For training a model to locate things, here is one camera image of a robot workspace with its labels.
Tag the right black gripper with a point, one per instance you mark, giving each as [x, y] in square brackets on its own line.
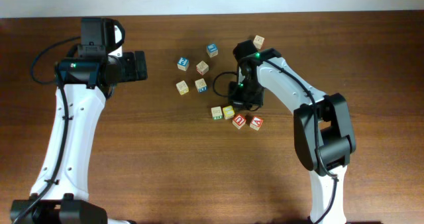
[234, 99]

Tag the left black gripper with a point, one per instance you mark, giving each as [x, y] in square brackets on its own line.
[131, 71]

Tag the blue edged wooden block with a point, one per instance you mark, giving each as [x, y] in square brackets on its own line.
[201, 85]

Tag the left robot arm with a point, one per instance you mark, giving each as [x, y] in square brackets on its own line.
[86, 78]

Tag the green edged wooden block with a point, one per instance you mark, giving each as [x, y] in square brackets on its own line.
[216, 113]

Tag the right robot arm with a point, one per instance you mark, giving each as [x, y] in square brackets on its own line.
[322, 130]

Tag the red edged wooden block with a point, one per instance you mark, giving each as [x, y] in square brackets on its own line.
[202, 68]

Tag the plain wooden block far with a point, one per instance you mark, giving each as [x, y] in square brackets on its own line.
[258, 42]

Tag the yellow edged wooden block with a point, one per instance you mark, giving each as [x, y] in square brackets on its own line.
[182, 87]

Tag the red letter U block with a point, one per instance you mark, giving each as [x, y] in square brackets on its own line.
[239, 121]

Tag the red letter A block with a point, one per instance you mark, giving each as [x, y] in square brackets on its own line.
[256, 123]

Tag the blue number two block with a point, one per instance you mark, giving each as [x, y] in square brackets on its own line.
[183, 64]

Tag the yellow top wooden block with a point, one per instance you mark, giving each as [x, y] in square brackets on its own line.
[228, 112]

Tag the blue top wooden block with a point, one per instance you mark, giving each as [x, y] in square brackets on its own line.
[212, 50]

